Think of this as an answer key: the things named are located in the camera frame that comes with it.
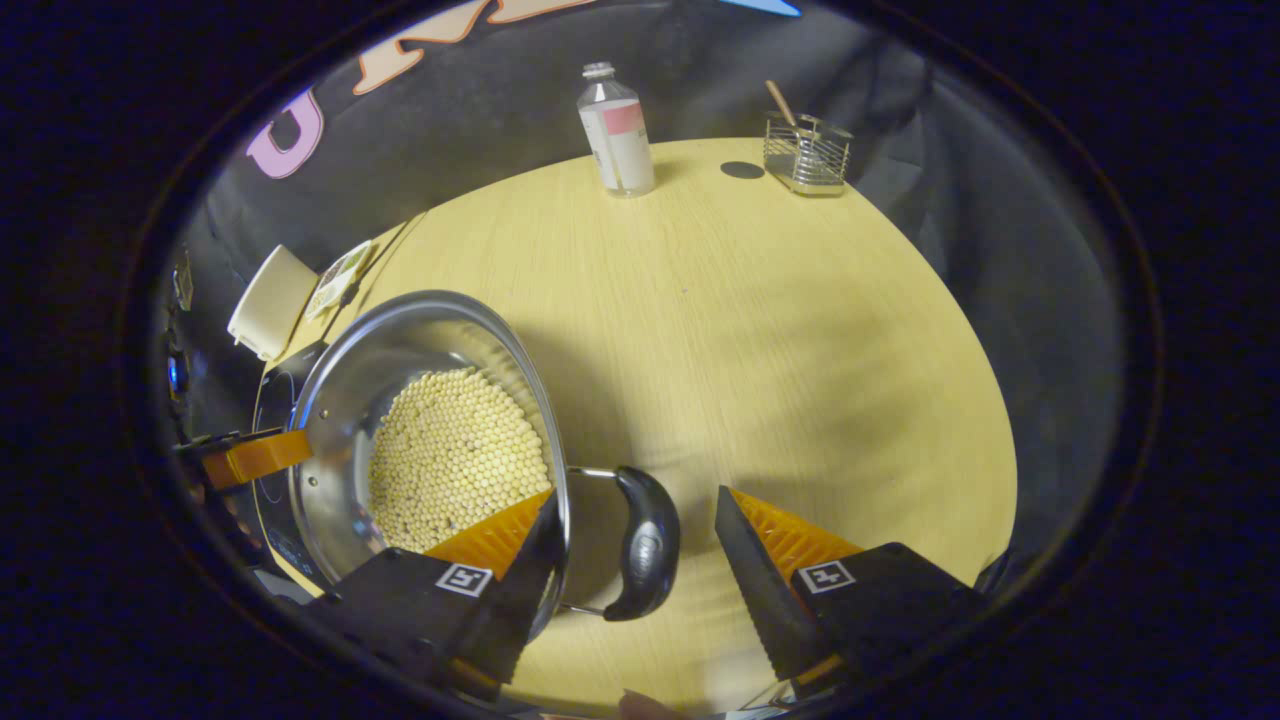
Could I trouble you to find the white divided plate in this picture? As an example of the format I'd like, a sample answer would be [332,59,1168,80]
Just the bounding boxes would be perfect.
[303,240,376,321]

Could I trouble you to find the steel pot with black handles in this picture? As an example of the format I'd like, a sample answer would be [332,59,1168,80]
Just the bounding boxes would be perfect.
[288,290,683,641]

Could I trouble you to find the black induction cooktop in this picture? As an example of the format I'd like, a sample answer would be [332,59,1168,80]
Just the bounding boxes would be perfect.
[250,340,331,591]

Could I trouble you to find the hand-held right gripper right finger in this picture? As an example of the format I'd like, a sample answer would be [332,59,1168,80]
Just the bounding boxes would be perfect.
[714,485,991,701]

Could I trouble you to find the clear bottle with pink label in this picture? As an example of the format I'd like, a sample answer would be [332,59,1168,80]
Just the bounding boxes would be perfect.
[577,62,657,198]

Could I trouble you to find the white toaster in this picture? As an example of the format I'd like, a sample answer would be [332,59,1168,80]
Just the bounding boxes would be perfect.
[227,245,319,361]

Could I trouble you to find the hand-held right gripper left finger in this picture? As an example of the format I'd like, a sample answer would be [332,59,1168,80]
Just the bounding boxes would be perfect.
[305,488,566,701]

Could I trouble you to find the metal wire holder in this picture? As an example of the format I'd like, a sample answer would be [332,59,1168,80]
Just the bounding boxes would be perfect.
[763,110,854,196]

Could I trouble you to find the pile of yellow soybeans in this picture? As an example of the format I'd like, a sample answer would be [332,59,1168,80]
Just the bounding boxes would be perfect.
[367,367,553,554]

